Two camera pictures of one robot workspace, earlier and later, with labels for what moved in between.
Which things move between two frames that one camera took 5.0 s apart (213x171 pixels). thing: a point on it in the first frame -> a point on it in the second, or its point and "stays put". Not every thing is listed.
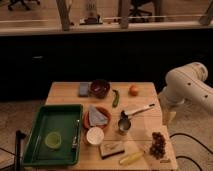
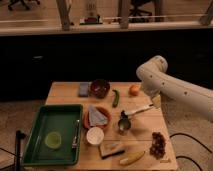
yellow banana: x=131 y=158 stays put
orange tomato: x=133 y=90 stays put
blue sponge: x=83 y=89 stays put
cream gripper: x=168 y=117 -> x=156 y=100
